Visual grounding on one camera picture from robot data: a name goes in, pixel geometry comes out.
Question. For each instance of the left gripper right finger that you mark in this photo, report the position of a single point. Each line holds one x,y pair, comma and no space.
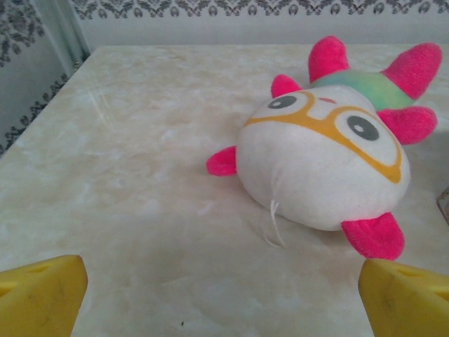
410,305

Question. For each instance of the aluminium corner post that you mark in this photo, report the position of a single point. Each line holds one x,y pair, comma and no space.
63,31

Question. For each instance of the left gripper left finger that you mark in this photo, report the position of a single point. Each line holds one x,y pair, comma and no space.
38,302

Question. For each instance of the white and pink plush toy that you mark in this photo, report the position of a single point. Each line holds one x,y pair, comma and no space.
315,168

